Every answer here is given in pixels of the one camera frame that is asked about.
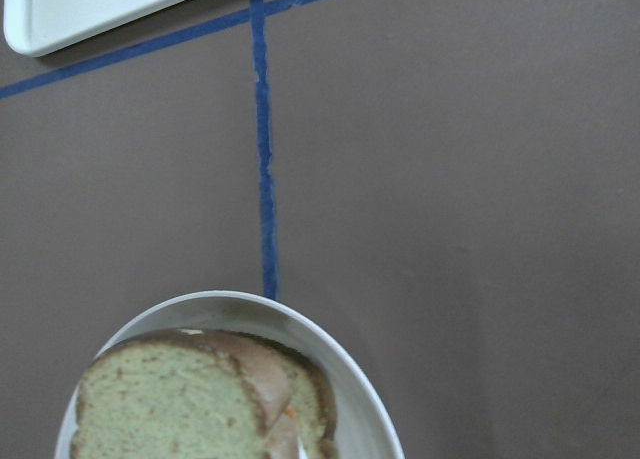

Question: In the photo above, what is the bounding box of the bread slice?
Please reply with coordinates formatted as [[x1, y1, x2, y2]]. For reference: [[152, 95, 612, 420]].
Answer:
[[70, 330, 268, 458], [239, 331, 341, 459]]

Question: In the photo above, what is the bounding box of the cream bear tray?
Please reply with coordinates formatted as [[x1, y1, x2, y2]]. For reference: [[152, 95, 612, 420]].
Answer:
[[3, 0, 185, 57]]

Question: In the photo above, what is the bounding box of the white round plate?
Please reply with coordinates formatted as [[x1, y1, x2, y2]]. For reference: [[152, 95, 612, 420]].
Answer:
[[53, 290, 405, 459]]

